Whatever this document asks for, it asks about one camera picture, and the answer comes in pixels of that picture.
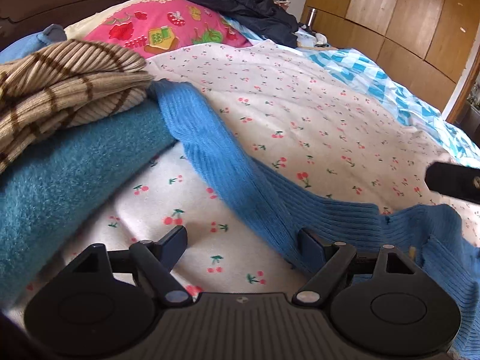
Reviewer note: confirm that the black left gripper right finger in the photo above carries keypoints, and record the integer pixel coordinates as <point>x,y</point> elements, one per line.
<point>332,264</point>

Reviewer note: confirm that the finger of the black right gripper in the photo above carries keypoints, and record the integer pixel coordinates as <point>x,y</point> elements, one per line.
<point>459,182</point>

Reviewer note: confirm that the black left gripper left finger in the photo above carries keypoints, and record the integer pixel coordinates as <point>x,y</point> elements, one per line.
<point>153,262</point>

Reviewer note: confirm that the blue striped knit sweater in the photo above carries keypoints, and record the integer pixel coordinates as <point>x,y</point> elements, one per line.
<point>276,208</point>

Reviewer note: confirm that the teal fuzzy folded sweater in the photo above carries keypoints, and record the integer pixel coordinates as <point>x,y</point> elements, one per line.
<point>53,187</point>

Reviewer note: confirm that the white cherry print quilt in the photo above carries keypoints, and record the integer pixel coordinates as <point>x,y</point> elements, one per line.
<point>293,116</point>

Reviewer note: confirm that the blue white checkered blanket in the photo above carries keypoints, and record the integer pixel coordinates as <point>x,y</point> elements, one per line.
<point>360,73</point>

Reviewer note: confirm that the wooden wardrobe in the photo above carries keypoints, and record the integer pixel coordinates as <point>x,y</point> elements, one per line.
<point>422,44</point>

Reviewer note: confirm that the beige brown striped sweater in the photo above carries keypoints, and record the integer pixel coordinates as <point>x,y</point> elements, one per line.
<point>64,85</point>

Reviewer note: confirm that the steel thermos bottle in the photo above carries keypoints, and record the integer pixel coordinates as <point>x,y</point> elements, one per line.
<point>311,15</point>

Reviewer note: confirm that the pink strawberry print pillow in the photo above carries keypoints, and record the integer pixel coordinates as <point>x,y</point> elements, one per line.
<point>154,27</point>

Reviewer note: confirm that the light blue folded garment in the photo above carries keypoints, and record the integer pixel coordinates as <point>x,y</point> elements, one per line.
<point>33,42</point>

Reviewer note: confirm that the pink basket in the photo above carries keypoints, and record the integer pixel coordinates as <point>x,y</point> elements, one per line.
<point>282,3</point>

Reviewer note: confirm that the dark navy jacket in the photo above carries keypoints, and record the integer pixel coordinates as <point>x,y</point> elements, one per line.
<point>263,17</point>

